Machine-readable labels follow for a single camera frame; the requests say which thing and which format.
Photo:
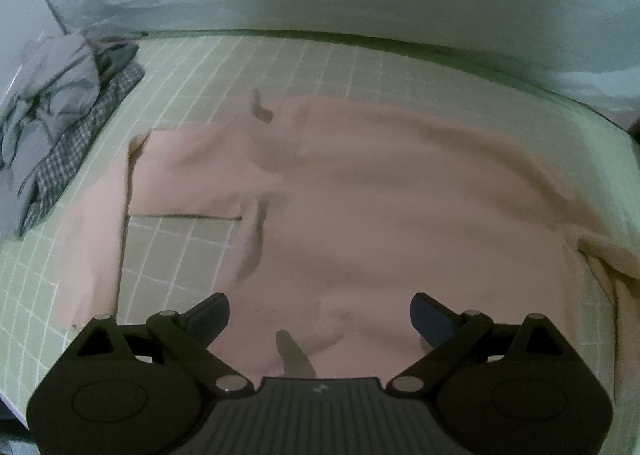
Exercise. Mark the green checked bed sheet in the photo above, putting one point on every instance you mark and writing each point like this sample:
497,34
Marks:
210,70

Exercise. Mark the gingham checked garment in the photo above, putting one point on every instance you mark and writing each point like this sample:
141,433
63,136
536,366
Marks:
82,135

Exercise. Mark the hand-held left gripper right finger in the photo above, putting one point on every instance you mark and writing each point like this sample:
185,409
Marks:
429,320

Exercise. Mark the pink hoodie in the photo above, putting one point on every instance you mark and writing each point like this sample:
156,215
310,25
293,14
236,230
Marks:
380,215

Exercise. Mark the grey garment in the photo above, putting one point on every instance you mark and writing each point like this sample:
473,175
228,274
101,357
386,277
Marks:
50,85

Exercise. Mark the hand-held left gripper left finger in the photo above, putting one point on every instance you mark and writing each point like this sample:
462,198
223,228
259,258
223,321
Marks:
211,317

